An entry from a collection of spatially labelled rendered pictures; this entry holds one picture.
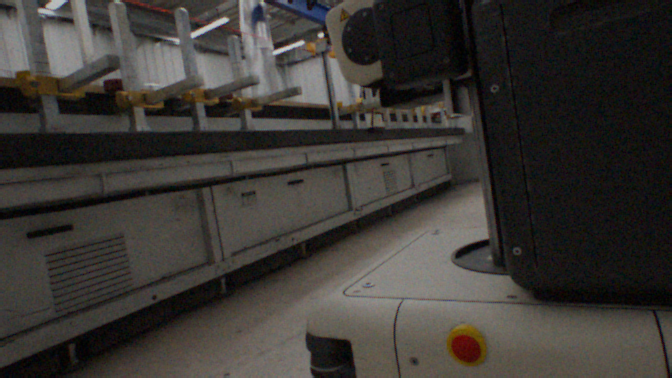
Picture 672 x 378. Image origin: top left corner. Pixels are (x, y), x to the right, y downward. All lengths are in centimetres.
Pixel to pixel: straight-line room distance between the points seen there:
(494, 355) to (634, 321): 16
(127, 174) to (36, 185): 25
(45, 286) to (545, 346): 135
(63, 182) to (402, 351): 100
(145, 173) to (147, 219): 30
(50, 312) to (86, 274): 14
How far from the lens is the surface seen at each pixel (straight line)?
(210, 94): 156
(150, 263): 167
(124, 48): 145
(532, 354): 56
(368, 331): 62
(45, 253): 150
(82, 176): 131
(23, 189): 126
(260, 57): 697
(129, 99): 139
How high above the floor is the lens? 50
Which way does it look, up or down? 3 degrees down
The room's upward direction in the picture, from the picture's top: 9 degrees counter-clockwise
